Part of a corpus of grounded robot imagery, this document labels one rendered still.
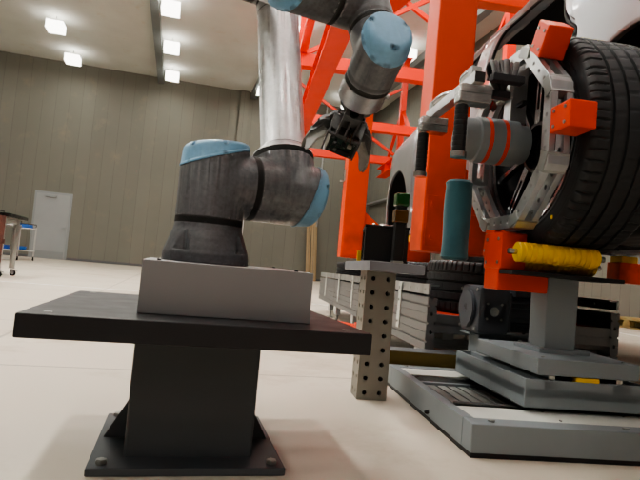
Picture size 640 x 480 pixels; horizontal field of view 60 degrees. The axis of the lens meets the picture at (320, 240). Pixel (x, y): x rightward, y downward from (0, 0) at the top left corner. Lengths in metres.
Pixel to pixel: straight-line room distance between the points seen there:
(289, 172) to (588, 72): 0.84
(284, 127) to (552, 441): 0.99
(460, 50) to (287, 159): 1.28
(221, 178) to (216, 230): 0.11
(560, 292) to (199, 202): 1.12
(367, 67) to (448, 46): 1.40
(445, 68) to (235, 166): 1.33
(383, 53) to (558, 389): 1.06
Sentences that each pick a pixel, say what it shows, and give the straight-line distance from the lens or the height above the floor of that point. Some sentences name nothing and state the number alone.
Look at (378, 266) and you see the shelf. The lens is 1.65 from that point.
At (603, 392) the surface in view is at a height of 0.14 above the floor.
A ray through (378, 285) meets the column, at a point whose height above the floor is 0.38.
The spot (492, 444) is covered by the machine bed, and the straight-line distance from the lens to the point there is 1.46.
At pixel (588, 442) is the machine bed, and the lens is 1.57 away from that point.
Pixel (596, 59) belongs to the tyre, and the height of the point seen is 1.03.
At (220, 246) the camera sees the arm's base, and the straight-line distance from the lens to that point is 1.19.
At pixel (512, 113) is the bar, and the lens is 1.84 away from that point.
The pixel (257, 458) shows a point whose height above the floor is 0.02.
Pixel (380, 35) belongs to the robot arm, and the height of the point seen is 0.81.
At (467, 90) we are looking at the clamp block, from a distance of 1.61.
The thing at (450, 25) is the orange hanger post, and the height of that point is 1.43.
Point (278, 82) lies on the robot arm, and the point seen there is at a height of 0.86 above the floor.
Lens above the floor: 0.41
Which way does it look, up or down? 3 degrees up
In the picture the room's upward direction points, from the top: 5 degrees clockwise
